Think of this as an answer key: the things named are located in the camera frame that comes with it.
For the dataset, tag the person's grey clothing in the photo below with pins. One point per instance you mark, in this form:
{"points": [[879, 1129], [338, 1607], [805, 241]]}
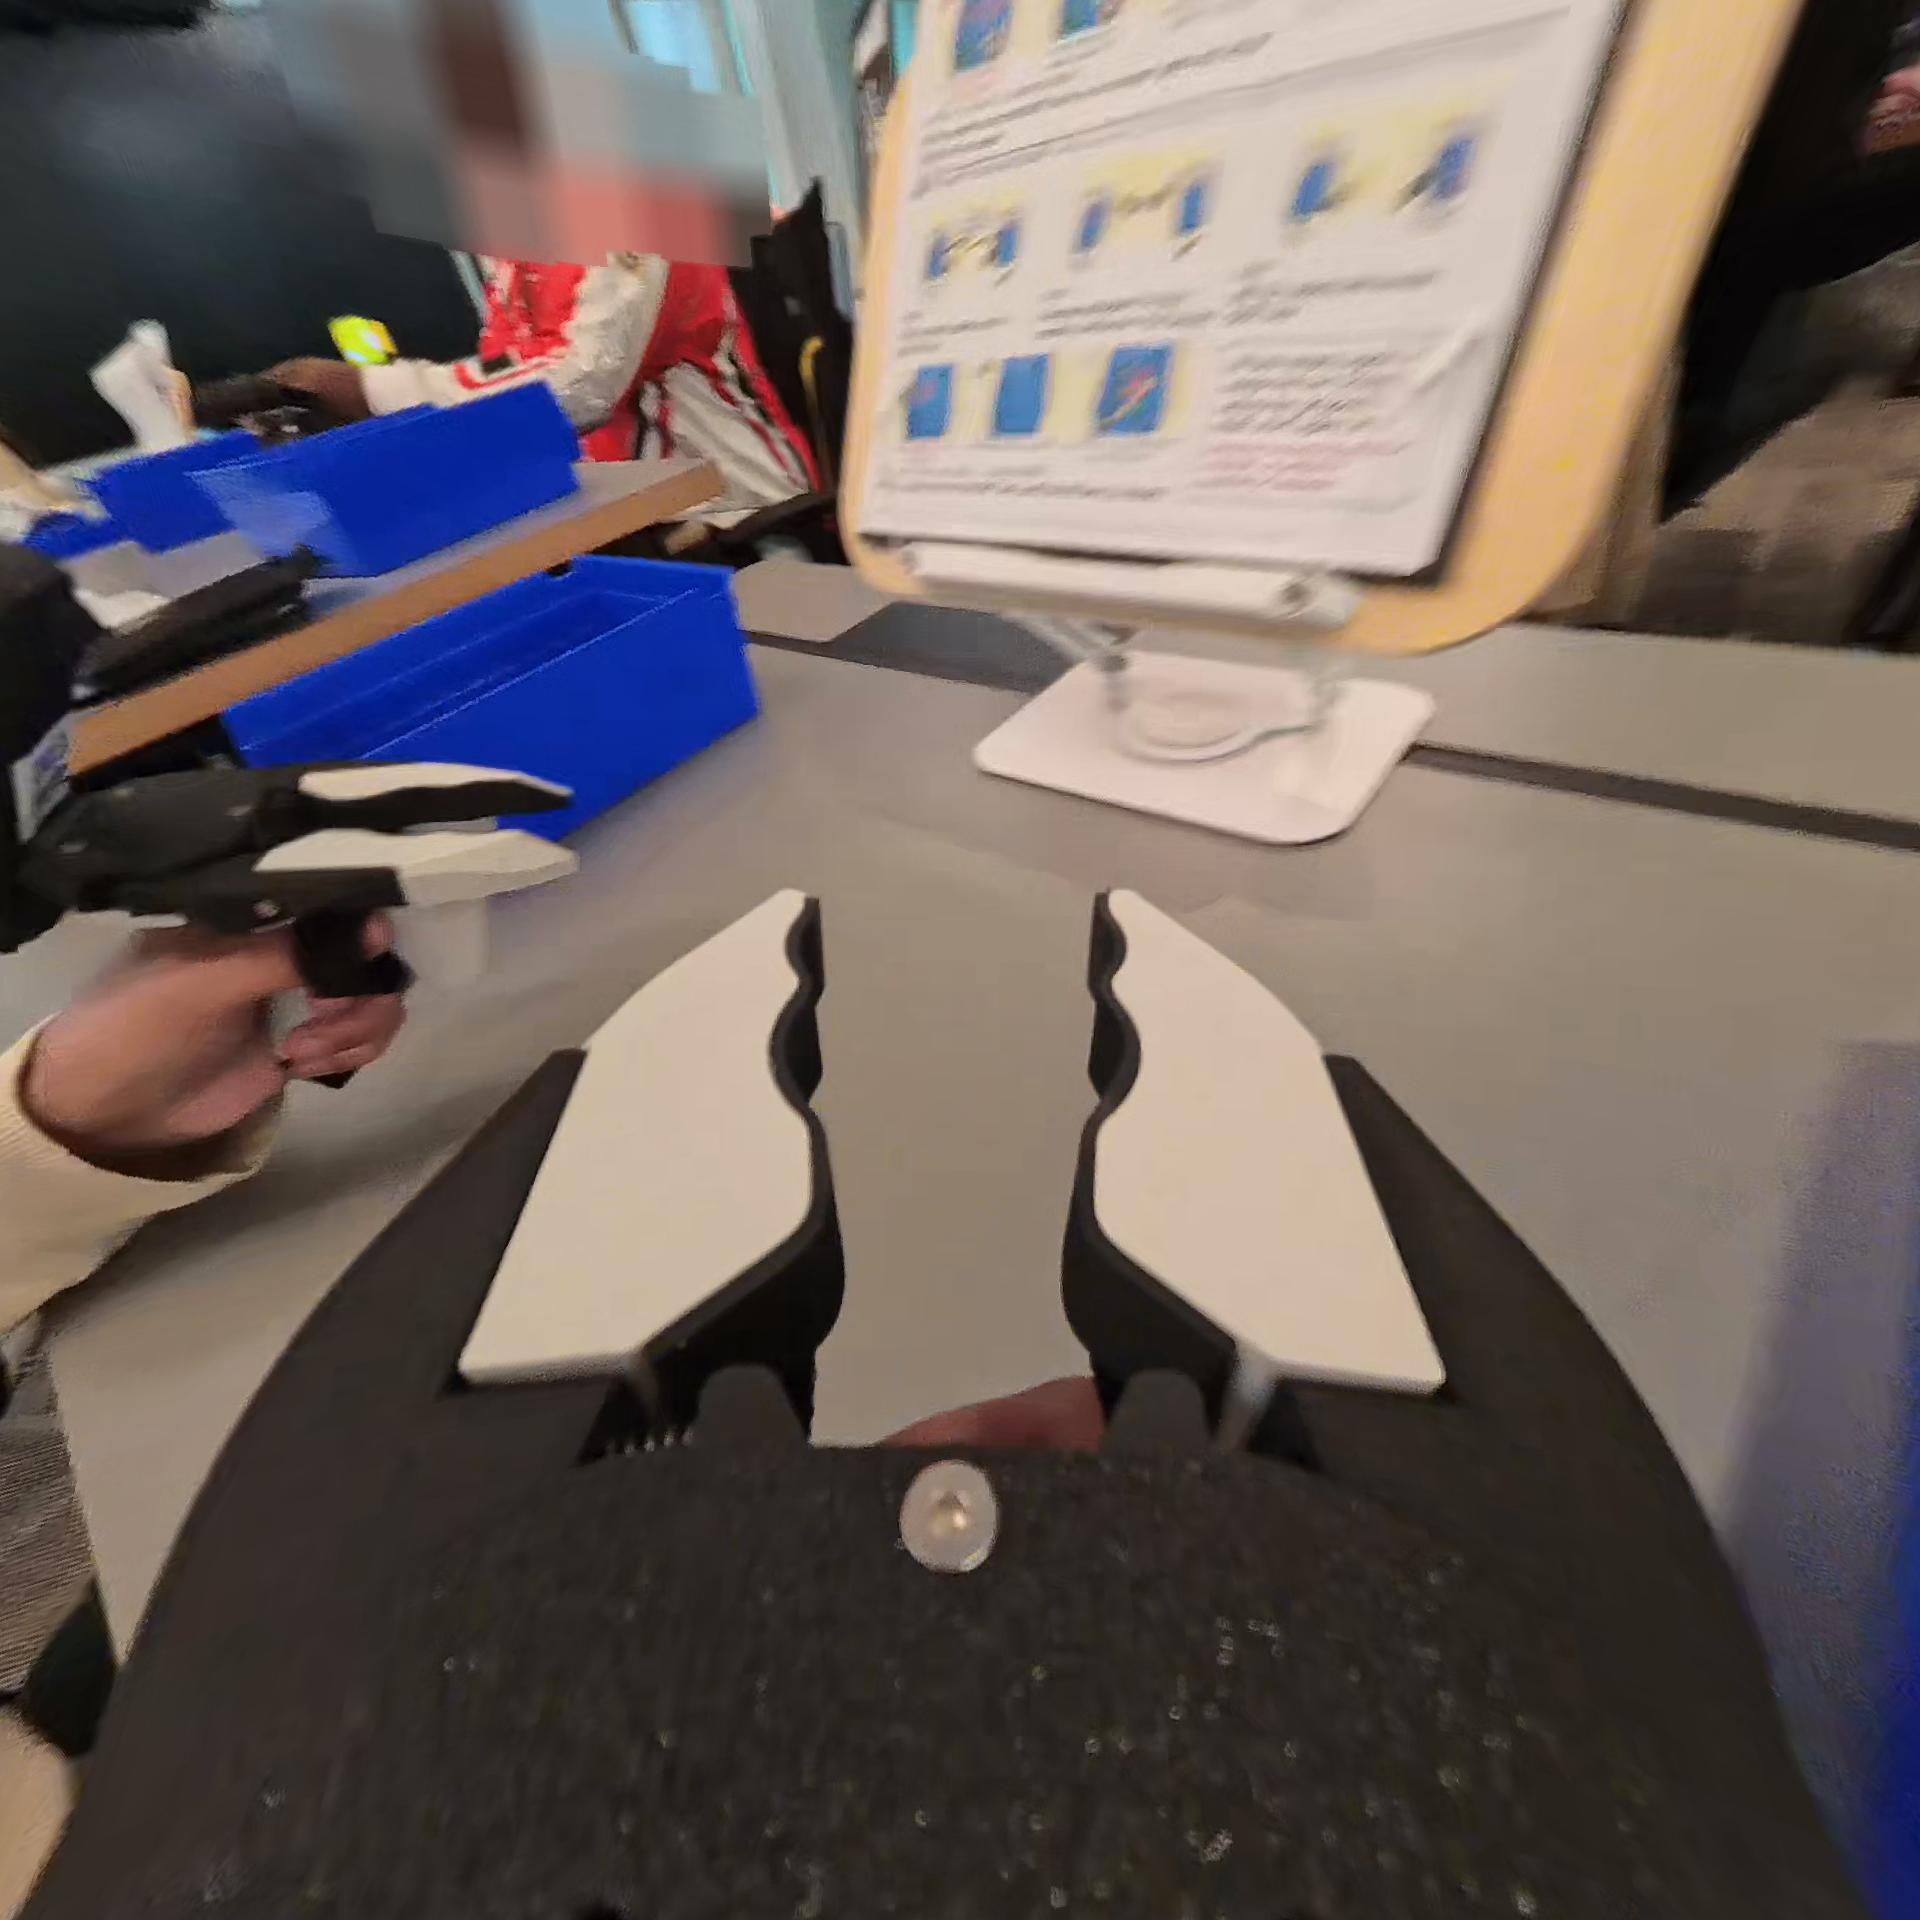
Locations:
{"points": [[38, 1498]]}

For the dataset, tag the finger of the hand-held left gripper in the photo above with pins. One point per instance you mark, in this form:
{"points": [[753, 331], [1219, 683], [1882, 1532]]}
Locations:
{"points": [[436, 784], [466, 861]]}

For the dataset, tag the wooden edged table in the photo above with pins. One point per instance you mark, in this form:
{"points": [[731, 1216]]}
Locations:
{"points": [[388, 610]]}

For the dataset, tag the white paper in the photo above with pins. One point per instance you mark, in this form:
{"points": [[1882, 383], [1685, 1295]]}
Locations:
{"points": [[139, 383]]}

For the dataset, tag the printed instruction sheet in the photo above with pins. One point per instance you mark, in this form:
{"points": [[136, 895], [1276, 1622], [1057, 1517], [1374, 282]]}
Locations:
{"points": [[1201, 296]]}

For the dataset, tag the person's left forearm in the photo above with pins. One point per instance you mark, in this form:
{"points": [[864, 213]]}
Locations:
{"points": [[75, 1216]]}

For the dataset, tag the blue plastic bin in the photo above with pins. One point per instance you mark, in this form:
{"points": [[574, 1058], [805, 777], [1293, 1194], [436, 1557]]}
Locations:
{"points": [[599, 710], [1877, 1349], [165, 496], [388, 482]]}

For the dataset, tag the wooden document stand white base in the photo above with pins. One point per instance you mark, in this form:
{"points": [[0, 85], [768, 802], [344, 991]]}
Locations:
{"points": [[1594, 448]]}

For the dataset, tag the person's left hand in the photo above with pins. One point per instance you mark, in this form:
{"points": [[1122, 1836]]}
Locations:
{"points": [[165, 1047]]}

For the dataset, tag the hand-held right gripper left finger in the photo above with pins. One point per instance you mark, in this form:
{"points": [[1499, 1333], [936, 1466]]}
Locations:
{"points": [[645, 1173]]}

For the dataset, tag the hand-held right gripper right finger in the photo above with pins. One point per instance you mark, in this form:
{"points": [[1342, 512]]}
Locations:
{"points": [[1247, 1173]]}

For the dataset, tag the black device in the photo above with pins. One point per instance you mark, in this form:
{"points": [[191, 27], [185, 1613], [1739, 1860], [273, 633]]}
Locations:
{"points": [[191, 633]]}

